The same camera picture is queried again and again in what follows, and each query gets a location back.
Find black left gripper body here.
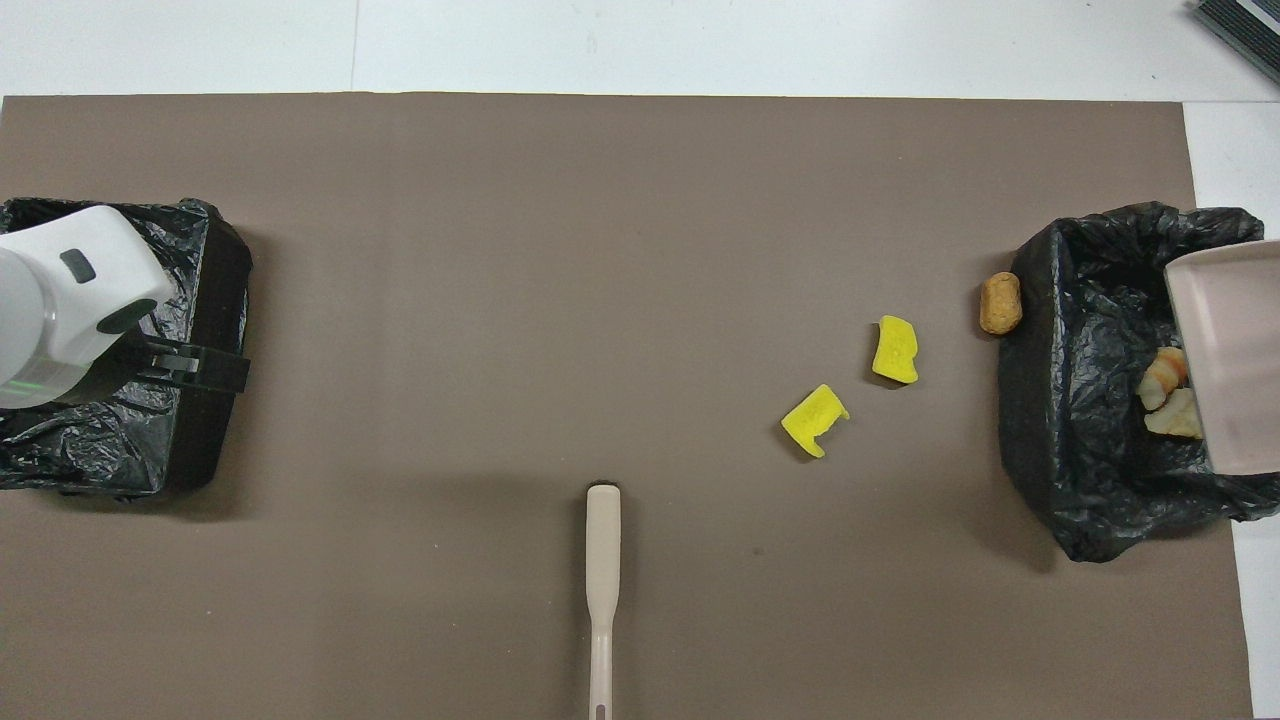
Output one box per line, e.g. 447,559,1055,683
118,338,201,386

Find beige hand brush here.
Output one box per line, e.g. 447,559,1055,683
584,482,624,720

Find orange croissant piece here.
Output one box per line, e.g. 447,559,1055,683
1137,346,1192,412

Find pale bread chunk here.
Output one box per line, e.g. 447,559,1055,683
1142,387,1205,440

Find beige plastic dustpan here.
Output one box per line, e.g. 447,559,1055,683
1162,238,1280,477

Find black bag-lined bin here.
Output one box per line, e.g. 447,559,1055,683
997,200,1280,564
0,196,254,501

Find brown table mat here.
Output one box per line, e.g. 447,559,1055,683
0,93,1256,720

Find yellow sponge piece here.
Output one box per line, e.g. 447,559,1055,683
871,314,920,386
780,383,852,460

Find brown bread nugget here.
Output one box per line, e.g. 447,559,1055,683
979,271,1024,336

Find black ribbed object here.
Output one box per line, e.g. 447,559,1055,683
1188,0,1280,87

